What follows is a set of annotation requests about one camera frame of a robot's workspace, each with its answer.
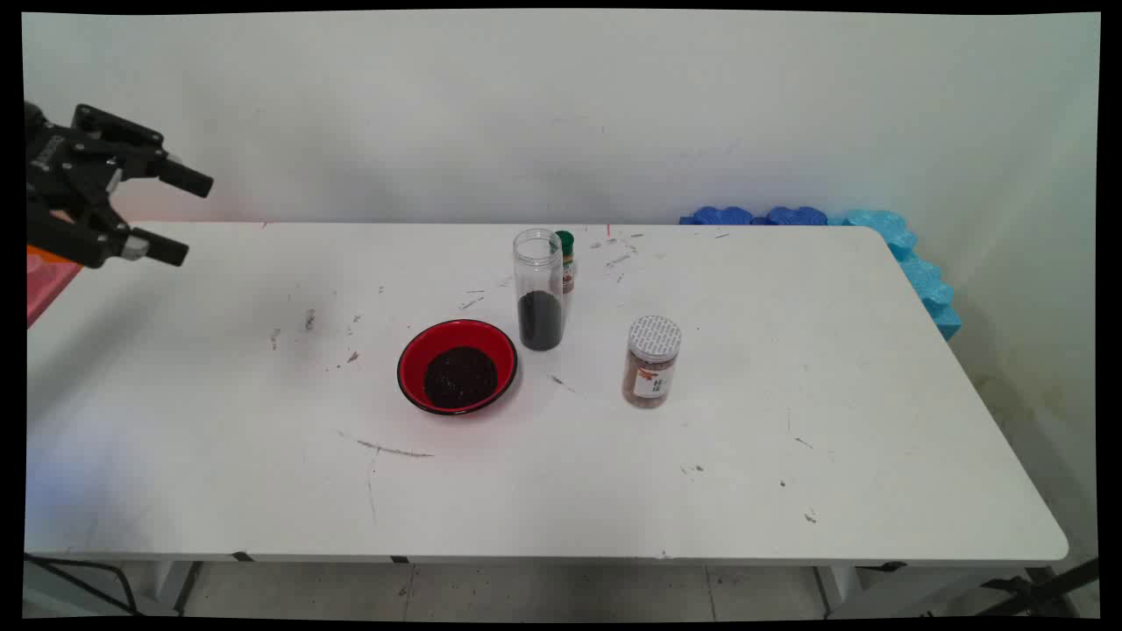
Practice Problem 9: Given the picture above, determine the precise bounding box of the black seeds pile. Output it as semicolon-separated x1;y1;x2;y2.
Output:
423;346;499;411
517;291;564;351

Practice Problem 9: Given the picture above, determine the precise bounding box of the pink box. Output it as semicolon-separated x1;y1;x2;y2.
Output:
26;259;85;330

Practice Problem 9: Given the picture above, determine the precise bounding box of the red bowl black rim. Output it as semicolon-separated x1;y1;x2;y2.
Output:
396;319;519;416

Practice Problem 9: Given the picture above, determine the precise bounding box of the black floor cable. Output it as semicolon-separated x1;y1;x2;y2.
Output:
25;554;143;616

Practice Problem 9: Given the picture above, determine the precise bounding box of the tall clear plastic jar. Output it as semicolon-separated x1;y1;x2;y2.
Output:
513;228;565;352

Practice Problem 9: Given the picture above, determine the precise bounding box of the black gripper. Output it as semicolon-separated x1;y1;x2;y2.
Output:
25;102;215;270

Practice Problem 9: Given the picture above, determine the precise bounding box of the light blue foam block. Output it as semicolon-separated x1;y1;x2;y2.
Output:
841;209;962;341

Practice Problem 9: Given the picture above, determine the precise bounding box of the cinnamon stick jar white lid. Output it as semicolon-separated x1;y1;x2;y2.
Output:
621;315;683;409

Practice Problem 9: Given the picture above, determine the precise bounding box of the black metal stand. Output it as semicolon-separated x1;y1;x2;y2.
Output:
973;557;1101;619

